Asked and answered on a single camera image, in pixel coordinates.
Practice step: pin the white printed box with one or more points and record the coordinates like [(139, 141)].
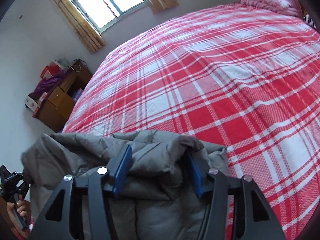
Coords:
[(35, 105)]

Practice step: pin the pink folded quilt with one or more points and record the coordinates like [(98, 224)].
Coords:
[(283, 7)]

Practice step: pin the purple cloth on desk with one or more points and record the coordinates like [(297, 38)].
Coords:
[(47, 85)]

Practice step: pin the striped grey pillow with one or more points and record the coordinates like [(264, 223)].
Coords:
[(308, 20)]

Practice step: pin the left hand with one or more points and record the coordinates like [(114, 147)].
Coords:
[(21, 209)]

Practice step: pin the red plaid bed sheet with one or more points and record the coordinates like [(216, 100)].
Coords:
[(233, 75)]

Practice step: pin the grey puffer jacket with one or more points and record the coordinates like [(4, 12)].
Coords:
[(158, 200)]

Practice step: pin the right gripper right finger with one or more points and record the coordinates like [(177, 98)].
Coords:
[(253, 217)]

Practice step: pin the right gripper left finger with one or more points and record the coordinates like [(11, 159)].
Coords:
[(61, 217)]

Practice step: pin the wooden desk cabinet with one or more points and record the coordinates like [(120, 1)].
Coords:
[(57, 104)]

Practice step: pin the yellow curtain far left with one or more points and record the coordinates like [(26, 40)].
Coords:
[(85, 32)]

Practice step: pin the red box on desk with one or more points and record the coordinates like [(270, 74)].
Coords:
[(49, 71)]

